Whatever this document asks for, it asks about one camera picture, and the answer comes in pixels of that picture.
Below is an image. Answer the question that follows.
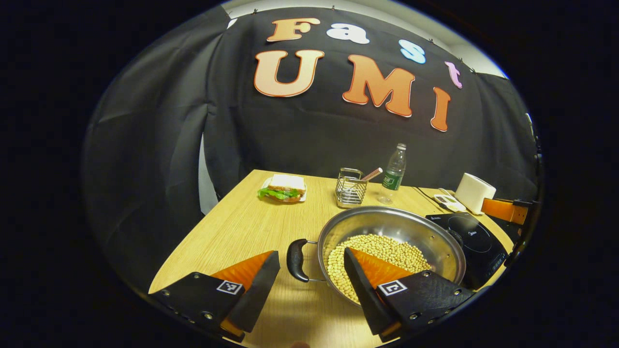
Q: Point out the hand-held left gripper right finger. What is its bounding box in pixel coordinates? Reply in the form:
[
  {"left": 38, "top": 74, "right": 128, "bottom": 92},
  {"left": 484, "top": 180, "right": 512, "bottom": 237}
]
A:
[{"left": 343, "top": 247, "right": 477, "bottom": 343}]

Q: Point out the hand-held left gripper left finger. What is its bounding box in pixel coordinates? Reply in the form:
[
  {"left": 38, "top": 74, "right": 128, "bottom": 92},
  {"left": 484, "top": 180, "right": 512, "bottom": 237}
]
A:
[{"left": 149, "top": 250, "right": 281, "bottom": 343}]

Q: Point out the black induction cooktop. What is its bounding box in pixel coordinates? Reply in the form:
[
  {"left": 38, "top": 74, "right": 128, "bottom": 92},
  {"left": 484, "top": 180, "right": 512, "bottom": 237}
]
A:
[{"left": 426, "top": 212, "right": 509, "bottom": 290}]

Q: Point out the steel pot with black handle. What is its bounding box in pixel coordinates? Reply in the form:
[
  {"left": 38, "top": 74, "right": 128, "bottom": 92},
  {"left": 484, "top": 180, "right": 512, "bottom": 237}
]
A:
[{"left": 286, "top": 205, "right": 467, "bottom": 307}]

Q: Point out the white toaster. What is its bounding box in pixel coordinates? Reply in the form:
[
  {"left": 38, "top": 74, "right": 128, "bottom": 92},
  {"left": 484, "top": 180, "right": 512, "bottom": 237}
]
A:
[{"left": 455, "top": 173, "right": 497, "bottom": 216}]

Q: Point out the white divided dish of beans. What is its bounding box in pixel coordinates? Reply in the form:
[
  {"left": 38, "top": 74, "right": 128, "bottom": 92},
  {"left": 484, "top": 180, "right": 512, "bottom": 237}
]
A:
[{"left": 434, "top": 193, "right": 467, "bottom": 213}]

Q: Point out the pile of yellow soybeans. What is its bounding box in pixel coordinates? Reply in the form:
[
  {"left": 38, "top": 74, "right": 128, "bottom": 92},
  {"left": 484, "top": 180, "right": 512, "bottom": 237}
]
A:
[{"left": 326, "top": 233, "right": 432, "bottom": 304}]

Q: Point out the clear plastic water bottle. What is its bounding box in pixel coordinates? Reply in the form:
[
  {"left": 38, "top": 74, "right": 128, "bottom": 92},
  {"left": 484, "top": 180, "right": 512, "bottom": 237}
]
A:
[{"left": 378, "top": 143, "right": 407, "bottom": 205}]

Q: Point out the sandwich with lettuce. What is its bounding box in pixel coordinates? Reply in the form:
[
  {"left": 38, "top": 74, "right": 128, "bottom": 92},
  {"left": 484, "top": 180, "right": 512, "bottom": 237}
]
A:
[{"left": 257, "top": 174, "right": 307, "bottom": 203}]

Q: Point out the black backdrop cloth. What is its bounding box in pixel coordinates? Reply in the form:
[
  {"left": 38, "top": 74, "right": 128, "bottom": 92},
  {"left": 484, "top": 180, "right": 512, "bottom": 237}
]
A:
[{"left": 82, "top": 6, "right": 540, "bottom": 290}]

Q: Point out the steel wire basket holder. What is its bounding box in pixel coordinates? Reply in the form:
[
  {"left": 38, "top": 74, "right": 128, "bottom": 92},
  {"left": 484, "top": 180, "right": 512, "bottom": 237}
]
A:
[{"left": 335, "top": 168, "right": 368, "bottom": 209}]

